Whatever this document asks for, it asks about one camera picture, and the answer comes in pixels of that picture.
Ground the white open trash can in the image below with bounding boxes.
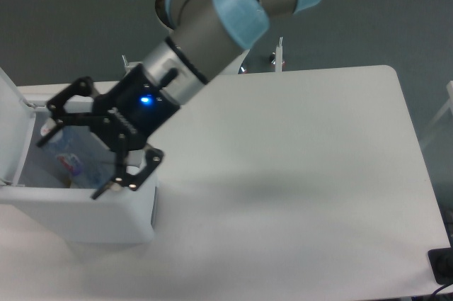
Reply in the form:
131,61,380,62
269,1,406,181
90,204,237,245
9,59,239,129
1,72,159,244

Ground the white frame at right edge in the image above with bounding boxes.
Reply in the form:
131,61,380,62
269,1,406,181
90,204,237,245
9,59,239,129
419,81,452,149

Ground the clear crushed plastic bottle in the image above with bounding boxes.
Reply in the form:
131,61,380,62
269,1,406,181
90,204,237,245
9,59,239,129
41,126,113,190

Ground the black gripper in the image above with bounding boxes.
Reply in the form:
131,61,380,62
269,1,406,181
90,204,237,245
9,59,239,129
36,64,180,200

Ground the black device at table edge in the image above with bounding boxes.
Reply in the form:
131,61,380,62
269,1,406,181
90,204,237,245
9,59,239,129
428,247,452,285

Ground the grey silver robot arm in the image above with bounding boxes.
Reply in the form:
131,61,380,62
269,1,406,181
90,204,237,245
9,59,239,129
38,0,321,199

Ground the white bracket with bolts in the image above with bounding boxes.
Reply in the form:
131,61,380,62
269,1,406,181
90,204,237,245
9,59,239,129
122,36,285,75

